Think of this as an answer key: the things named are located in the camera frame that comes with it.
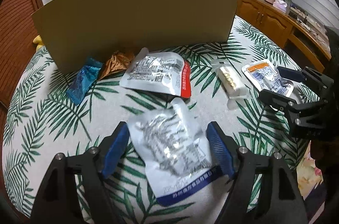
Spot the brown cardboard box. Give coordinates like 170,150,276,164
32,0,238,74

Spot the silver snack pouch blue stripe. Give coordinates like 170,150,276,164
127,98,222,206

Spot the floral bed sheet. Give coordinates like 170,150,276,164
296,143,324,199

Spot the clear white snack bar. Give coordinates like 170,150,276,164
211,59,249,99

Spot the wooden louvered wardrobe door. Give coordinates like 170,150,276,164
0,0,44,108

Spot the silver snack pouch red stripe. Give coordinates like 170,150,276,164
119,47,191,98

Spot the silver snack pouch orange label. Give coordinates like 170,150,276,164
241,59,294,97

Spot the palm leaf patterned cloth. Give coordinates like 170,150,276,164
2,17,308,223

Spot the blue foil snack packet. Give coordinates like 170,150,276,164
66,58,103,105

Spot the yellow Pikachu plush toy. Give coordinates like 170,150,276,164
33,35,45,52

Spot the brown foil snack packet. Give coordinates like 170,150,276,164
98,51,135,80

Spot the wooden cabinet desk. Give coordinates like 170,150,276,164
236,0,330,72

